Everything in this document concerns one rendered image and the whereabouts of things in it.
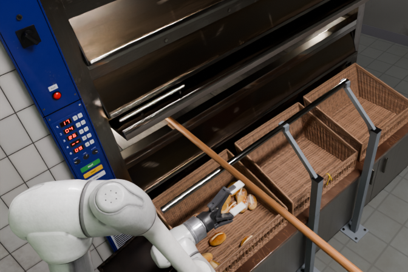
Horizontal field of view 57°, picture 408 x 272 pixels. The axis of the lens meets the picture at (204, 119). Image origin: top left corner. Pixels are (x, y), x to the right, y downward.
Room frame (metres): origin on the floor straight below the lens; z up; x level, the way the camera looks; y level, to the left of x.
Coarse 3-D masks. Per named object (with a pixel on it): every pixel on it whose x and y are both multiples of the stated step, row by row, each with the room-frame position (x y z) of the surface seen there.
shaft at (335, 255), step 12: (168, 120) 1.48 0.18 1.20; (204, 144) 1.25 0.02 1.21; (216, 156) 1.16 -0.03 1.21; (228, 168) 1.08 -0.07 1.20; (240, 180) 1.01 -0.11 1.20; (264, 192) 0.93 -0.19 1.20; (276, 204) 0.86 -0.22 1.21; (288, 216) 0.80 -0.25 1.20; (300, 228) 0.75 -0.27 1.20; (312, 240) 0.70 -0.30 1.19; (324, 240) 0.68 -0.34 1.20; (336, 252) 0.63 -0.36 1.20; (348, 264) 0.59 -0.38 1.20
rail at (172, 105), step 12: (360, 0) 1.98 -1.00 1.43; (336, 12) 1.87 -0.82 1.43; (312, 24) 1.77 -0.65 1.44; (276, 48) 1.62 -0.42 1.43; (252, 60) 1.53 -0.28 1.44; (228, 72) 1.46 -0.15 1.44; (204, 84) 1.40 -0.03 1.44; (192, 96) 1.34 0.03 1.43; (168, 108) 1.27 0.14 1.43; (144, 120) 1.21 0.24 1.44
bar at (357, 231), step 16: (352, 96) 1.54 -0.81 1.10; (304, 112) 1.40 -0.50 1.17; (288, 128) 1.32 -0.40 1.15; (368, 128) 1.44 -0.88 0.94; (256, 144) 1.23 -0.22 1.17; (368, 144) 1.41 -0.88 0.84; (304, 160) 1.22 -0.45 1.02; (368, 160) 1.39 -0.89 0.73; (208, 176) 1.09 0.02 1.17; (320, 176) 1.16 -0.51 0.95; (368, 176) 1.38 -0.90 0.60; (192, 192) 1.02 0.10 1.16; (320, 192) 1.14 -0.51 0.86; (160, 208) 0.96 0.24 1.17; (352, 224) 1.40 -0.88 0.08
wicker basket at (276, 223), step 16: (176, 192) 1.33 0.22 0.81; (192, 208) 1.33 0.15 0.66; (208, 208) 1.36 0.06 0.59; (256, 208) 1.30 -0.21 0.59; (176, 224) 1.26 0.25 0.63; (240, 224) 1.22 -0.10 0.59; (256, 224) 1.20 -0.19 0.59; (272, 224) 1.10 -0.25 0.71; (208, 240) 1.15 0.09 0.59; (240, 240) 1.11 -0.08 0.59; (256, 240) 1.04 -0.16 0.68; (224, 256) 1.04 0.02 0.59; (240, 256) 0.98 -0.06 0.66
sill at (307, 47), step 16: (336, 32) 2.11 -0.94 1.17; (304, 48) 1.98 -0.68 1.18; (272, 64) 1.86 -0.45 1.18; (288, 64) 1.87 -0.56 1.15; (256, 80) 1.73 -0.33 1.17; (224, 96) 1.63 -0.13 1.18; (192, 112) 1.54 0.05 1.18; (208, 112) 1.55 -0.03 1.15; (160, 128) 1.45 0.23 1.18; (144, 144) 1.35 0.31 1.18; (128, 160) 1.28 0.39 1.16
